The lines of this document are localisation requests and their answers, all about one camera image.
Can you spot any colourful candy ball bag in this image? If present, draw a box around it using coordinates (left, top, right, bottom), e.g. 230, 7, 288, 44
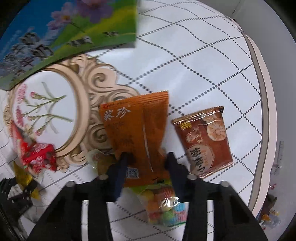
131, 181, 187, 227

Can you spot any jelly cup snack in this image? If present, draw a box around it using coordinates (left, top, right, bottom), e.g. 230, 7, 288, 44
86, 149, 117, 175

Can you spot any orange sunflower seed packet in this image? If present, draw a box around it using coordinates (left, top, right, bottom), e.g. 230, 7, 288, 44
99, 91, 170, 187

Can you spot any yellow snack packet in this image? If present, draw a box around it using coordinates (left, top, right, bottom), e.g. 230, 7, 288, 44
13, 161, 41, 200

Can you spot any red candy wrapper packet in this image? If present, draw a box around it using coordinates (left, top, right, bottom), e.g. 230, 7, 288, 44
10, 120, 57, 174

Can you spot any brown shrimp snack packet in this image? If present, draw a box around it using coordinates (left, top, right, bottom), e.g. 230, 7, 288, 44
171, 106, 233, 178

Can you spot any white quilted floral bedspread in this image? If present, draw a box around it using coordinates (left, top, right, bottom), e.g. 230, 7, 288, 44
1, 1, 269, 235

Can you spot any blue green printed box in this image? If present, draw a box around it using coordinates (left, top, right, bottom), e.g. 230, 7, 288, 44
1, 1, 137, 90

